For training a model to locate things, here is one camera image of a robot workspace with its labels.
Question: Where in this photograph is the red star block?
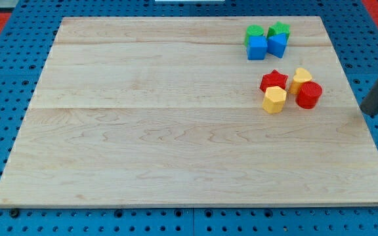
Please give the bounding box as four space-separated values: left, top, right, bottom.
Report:
259 69 288 92

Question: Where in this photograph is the blue cube block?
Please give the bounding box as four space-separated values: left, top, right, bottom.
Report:
246 36 268 60

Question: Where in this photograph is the green star block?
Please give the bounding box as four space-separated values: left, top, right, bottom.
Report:
267 21 291 40

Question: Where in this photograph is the light wooden board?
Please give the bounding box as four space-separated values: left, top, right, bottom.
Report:
0 16 378 208

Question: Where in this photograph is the yellow hexagon block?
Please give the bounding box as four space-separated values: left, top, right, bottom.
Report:
262 86 287 114

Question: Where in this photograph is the green cylinder block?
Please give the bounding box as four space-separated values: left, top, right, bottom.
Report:
244 24 264 47

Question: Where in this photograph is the blue triangle block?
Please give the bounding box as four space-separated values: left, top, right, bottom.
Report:
267 33 287 58

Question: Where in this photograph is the yellow heart block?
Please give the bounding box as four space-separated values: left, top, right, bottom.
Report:
289 68 312 94

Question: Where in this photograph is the red cylinder block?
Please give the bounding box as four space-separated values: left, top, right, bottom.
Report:
296 81 323 109

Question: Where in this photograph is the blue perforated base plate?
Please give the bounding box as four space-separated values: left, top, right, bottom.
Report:
0 0 378 235

